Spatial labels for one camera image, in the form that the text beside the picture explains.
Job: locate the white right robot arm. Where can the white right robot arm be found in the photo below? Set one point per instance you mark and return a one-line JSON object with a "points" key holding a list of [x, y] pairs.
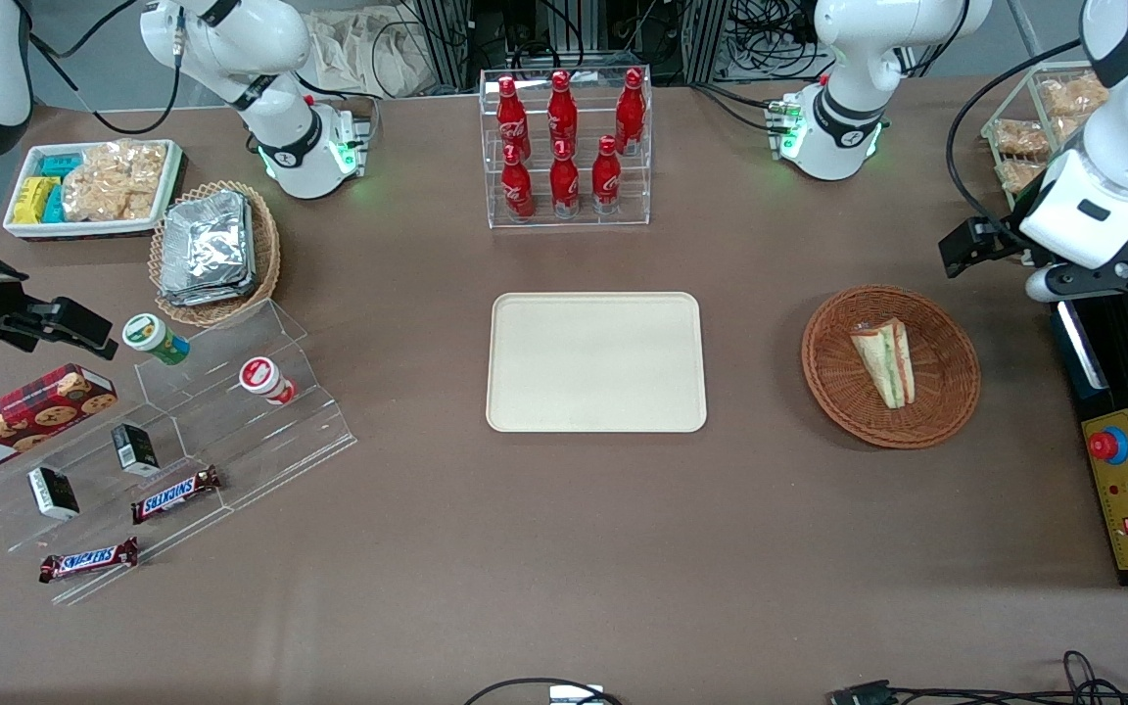
{"points": [[275, 147]]}

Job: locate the brown Snickers bar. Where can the brown Snickers bar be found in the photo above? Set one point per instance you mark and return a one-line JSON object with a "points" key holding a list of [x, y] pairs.
{"points": [[175, 495], [89, 560]]}

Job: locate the red lidded cup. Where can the red lidded cup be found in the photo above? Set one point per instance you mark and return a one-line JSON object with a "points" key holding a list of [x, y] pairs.
{"points": [[260, 377]]}

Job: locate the small black box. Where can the small black box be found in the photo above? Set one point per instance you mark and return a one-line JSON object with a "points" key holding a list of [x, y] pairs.
{"points": [[135, 448], [53, 493]]}

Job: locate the clear bag of crackers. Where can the clear bag of crackers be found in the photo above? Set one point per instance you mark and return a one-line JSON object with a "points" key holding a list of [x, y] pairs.
{"points": [[114, 181]]}

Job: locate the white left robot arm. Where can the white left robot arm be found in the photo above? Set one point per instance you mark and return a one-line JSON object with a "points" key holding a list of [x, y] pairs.
{"points": [[848, 59]]}

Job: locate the triangle sandwich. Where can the triangle sandwich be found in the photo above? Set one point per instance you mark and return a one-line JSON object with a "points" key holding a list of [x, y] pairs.
{"points": [[885, 362]]}

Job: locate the red tartan cookie box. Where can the red tartan cookie box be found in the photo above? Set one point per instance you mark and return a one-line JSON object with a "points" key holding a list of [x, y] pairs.
{"points": [[16, 421]]}

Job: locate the clear bag of fried snack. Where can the clear bag of fried snack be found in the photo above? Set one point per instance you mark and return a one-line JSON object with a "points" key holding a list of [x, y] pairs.
{"points": [[1073, 95], [1019, 176], [1019, 137]]}

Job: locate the black control box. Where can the black control box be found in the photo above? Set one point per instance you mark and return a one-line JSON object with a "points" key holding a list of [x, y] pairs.
{"points": [[1112, 382]]}

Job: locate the light oval wicker basket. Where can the light oval wicker basket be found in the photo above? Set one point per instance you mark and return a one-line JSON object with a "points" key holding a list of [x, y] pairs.
{"points": [[268, 245]]}

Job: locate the teal snack pack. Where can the teal snack pack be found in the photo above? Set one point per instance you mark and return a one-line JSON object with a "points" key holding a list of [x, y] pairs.
{"points": [[60, 164], [55, 206]]}

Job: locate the brown round wicker basket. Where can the brown round wicker basket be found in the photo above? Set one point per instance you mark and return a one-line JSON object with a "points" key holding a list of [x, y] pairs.
{"points": [[941, 392]]}

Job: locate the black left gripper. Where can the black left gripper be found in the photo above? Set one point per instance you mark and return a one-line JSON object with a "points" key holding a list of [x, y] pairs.
{"points": [[1003, 235]]}

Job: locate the white rectangular snack tray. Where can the white rectangular snack tray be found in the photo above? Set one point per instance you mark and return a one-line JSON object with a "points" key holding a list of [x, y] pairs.
{"points": [[21, 227]]}

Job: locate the clear acrylic step stand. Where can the clear acrylic step stand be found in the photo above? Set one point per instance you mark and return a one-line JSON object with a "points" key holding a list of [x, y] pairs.
{"points": [[260, 450]]}

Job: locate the yellow snack pack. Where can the yellow snack pack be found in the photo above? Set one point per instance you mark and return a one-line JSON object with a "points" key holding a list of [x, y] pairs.
{"points": [[32, 200]]}

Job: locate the clear acrylic bottle rack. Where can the clear acrylic bottle rack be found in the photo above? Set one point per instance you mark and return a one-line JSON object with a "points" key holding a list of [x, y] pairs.
{"points": [[584, 220]]}

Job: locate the yellow emergency stop panel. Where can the yellow emergency stop panel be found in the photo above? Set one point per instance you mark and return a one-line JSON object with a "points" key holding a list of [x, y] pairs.
{"points": [[1127, 509]]}

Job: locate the beige cloth bag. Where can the beige cloth bag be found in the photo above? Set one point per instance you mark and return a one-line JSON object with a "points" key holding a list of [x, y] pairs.
{"points": [[368, 49]]}

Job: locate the small white device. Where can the small white device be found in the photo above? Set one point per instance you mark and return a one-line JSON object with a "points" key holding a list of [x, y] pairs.
{"points": [[576, 694]]}

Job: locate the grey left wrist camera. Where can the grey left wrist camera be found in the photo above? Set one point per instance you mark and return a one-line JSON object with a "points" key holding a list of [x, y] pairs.
{"points": [[1041, 284]]}

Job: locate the beige plastic tray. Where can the beige plastic tray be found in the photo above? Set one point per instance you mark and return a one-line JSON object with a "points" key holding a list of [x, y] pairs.
{"points": [[595, 362]]}

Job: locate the green lidded cup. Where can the green lidded cup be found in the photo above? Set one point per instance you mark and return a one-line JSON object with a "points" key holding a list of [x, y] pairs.
{"points": [[148, 333]]}

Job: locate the red cola bottle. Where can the red cola bottle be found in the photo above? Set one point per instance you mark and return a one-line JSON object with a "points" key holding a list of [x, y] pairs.
{"points": [[511, 113], [606, 176], [562, 108], [517, 186], [631, 108], [564, 181]]}

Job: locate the silver foil pack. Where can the silver foil pack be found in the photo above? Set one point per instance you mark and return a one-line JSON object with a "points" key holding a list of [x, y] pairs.
{"points": [[207, 297], [207, 240]]}

